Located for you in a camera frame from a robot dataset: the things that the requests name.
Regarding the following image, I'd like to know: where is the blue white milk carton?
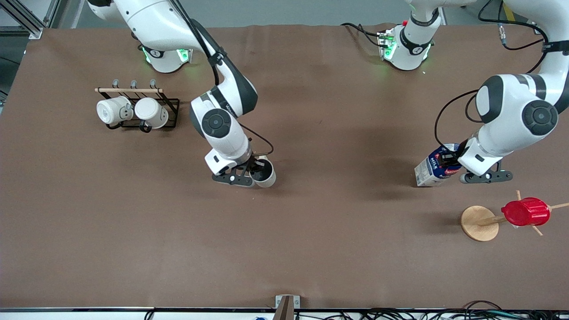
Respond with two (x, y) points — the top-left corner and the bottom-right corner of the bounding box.
(414, 143), (463, 188)

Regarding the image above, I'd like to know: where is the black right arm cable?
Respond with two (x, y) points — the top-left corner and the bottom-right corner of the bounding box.
(171, 0), (274, 157)

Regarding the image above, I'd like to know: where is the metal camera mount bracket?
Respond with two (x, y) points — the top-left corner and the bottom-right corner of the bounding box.
(272, 295), (301, 320)

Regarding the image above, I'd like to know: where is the beige mug with grey inside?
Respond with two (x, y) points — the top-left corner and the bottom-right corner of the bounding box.
(248, 156), (277, 188)

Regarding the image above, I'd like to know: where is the brown table cover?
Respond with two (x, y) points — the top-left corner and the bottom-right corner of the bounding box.
(0, 24), (569, 310)

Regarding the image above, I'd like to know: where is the plain white mug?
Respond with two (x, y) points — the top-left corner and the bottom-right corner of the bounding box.
(134, 97), (169, 130)

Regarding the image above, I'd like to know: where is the black wire mug rack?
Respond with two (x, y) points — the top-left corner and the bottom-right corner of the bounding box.
(95, 79), (180, 133)

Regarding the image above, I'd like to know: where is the white mug with face print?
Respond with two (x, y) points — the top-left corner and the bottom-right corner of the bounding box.
(96, 96), (134, 126)

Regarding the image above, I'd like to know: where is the wooden mug tree stand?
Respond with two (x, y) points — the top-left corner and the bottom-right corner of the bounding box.
(461, 190), (569, 242)

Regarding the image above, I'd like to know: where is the red ribbed plastic cup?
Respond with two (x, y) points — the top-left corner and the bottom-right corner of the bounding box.
(501, 197), (551, 227)

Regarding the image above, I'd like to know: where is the black cable bundle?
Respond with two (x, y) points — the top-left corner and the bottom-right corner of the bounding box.
(293, 300), (569, 320)

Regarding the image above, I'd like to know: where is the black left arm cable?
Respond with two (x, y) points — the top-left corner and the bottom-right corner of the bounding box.
(434, 0), (552, 150)

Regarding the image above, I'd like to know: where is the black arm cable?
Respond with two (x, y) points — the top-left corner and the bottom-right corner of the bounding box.
(171, 0), (274, 157)
(434, 0), (552, 150)

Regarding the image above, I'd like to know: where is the aluminium frame profile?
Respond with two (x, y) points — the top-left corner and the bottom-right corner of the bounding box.
(0, 0), (61, 40)

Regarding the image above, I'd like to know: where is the black left base cable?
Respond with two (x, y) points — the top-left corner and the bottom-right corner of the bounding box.
(341, 22), (384, 48)

